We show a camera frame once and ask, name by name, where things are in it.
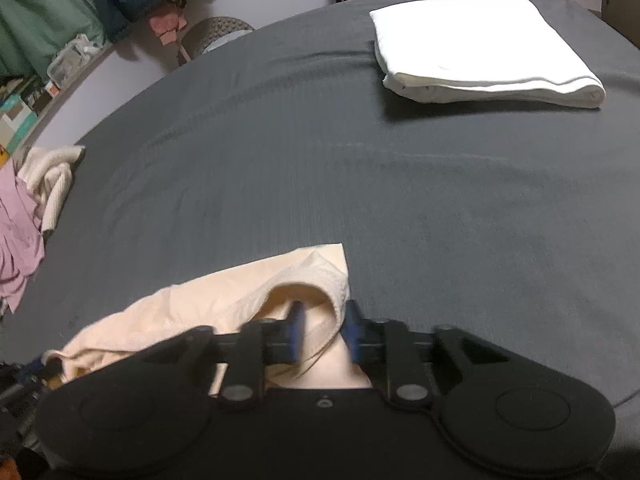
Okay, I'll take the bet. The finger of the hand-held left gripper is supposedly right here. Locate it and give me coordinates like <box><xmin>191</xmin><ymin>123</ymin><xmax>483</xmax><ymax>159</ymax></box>
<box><xmin>14</xmin><ymin>355</ymin><xmax>65</xmax><ymax>387</ymax></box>

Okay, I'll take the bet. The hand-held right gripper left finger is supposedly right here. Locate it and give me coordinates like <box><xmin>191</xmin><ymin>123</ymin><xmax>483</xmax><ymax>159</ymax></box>
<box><xmin>133</xmin><ymin>301</ymin><xmax>307</xmax><ymax>407</ymax></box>

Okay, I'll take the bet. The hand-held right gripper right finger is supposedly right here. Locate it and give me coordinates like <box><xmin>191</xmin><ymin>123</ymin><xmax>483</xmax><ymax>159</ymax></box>
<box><xmin>342</xmin><ymin>300</ymin><xmax>512</xmax><ymax>407</ymax></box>

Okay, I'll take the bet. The cream shirt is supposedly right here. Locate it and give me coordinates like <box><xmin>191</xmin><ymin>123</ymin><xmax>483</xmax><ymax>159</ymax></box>
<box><xmin>44</xmin><ymin>243</ymin><xmax>373</xmax><ymax>397</ymax></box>

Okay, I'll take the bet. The pink garment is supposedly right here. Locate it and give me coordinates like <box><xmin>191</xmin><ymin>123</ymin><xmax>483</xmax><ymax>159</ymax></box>
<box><xmin>0</xmin><ymin>162</ymin><xmax>47</xmax><ymax>314</ymax></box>

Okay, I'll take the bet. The cream knit garment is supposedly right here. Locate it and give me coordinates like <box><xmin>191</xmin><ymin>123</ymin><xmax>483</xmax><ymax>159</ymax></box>
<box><xmin>17</xmin><ymin>145</ymin><xmax>87</xmax><ymax>235</ymax></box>

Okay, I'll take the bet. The stack of cardboard boxes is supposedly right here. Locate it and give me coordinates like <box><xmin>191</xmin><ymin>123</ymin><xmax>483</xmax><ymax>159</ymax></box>
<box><xmin>0</xmin><ymin>76</ymin><xmax>53</xmax><ymax>157</ymax></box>

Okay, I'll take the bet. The woven wicker basket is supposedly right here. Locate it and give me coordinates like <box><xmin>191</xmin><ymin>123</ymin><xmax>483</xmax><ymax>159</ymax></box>
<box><xmin>177</xmin><ymin>16</ymin><xmax>257</xmax><ymax>67</ymax></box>

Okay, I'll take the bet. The clear plastic container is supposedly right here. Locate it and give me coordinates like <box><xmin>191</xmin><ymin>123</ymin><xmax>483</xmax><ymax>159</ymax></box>
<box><xmin>46</xmin><ymin>33</ymin><xmax>108</xmax><ymax>89</ymax></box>

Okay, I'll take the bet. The white folded towel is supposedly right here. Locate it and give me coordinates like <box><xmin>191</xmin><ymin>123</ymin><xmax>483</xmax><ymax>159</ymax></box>
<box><xmin>369</xmin><ymin>0</ymin><xmax>607</xmax><ymax>110</ymax></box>

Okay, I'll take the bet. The green hanging cloth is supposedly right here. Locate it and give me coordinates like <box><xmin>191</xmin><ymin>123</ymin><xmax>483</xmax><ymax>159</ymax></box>
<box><xmin>0</xmin><ymin>0</ymin><xmax>106</xmax><ymax>79</ymax></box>

